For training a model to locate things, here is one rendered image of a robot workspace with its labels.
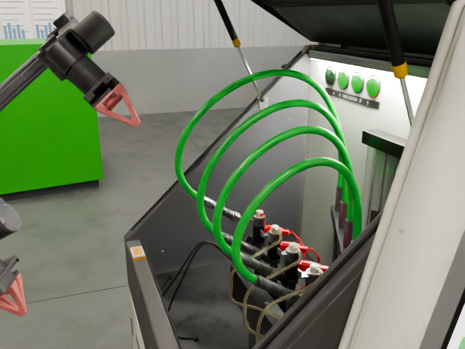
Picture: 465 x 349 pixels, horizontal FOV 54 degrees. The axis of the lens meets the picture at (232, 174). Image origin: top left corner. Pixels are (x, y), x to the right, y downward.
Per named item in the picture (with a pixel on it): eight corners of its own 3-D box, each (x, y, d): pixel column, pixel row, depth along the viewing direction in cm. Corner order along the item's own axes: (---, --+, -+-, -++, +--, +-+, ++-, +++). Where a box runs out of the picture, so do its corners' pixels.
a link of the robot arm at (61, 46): (42, 58, 87) (39, 48, 81) (69, 34, 88) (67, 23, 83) (70, 84, 88) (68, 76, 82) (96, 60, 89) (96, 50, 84)
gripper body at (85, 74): (120, 85, 92) (93, 58, 91) (115, 79, 82) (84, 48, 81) (98, 109, 92) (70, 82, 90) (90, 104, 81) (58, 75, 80)
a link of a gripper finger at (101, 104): (151, 113, 91) (115, 78, 89) (149, 110, 83) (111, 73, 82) (126, 137, 90) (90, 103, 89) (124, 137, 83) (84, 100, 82)
